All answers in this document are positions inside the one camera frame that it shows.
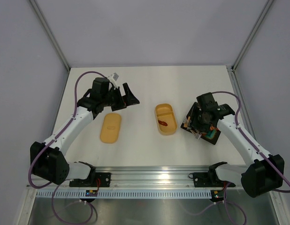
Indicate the left aluminium frame post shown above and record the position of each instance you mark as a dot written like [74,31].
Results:
[45,25]

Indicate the right black base bracket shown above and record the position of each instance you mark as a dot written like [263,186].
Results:
[205,180]

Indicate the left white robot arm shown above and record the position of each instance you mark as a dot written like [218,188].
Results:
[48,157]

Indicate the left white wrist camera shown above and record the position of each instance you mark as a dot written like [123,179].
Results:
[113,79]

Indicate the right aluminium frame post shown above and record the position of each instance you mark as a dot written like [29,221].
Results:
[256,27]

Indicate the tan lunch box lid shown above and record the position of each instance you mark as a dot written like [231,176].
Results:
[110,128]

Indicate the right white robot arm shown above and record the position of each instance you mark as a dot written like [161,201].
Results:
[263,172]

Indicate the aluminium frame post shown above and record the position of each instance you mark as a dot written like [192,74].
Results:
[45,25]
[256,27]

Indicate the metal tongs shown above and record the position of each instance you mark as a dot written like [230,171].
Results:
[196,134]

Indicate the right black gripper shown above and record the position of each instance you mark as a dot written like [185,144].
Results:
[195,123]

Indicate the white slotted cable duct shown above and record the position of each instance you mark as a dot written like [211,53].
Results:
[127,194]

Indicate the black teal square plate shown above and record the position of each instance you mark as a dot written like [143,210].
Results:
[212,136]

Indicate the tan lunch box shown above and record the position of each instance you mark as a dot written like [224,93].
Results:
[165,112]

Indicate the left black base bracket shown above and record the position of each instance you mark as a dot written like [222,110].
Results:
[101,179]

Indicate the black base bracket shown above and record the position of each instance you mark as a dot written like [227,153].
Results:
[101,179]
[205,180]

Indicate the aluminium mounting rail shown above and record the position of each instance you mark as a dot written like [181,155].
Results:
[146,177]

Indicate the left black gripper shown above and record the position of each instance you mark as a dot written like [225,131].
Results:
[127,100]

